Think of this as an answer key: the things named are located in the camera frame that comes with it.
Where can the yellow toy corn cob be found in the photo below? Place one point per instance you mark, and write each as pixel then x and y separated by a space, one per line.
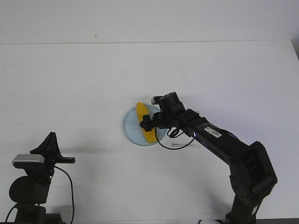
pixel 141 110

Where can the light blue round plate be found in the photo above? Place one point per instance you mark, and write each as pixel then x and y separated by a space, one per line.
pixel 134 132

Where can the horizontal clear tape strip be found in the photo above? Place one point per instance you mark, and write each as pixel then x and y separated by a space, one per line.
pixel 175 145

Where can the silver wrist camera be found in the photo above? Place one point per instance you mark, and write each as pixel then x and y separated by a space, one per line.
pixel 23 160
pixel 156 100

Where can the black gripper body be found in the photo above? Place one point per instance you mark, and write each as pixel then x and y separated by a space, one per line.
pixel 53 155
pixel 165 120

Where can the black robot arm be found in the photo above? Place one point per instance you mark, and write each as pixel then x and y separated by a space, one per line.
pixel 252 176
pixel 29 192

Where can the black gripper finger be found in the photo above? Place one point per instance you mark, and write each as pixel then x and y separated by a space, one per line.
pixel 55 150
pixel 44 145
pixel 147 126
pixel 147 118

